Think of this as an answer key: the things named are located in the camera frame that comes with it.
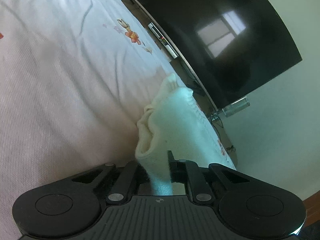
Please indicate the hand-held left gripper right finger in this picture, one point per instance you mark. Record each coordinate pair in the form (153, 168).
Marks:
(172, 172)

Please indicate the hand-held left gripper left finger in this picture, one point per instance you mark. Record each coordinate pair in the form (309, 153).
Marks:
(130, 175)

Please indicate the white knit sweater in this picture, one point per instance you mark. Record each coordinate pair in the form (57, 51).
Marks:
(172, 125)

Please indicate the wooden television cabinet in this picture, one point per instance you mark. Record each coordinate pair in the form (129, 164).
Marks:
(183, 73)

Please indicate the floral bed sheet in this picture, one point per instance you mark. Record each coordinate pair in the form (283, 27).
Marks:
(62, 80)

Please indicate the silver set-top box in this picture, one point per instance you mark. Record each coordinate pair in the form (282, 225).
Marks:
(161, 40)

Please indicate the black flat screen television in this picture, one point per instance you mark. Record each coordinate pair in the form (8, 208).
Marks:
(200, 10)

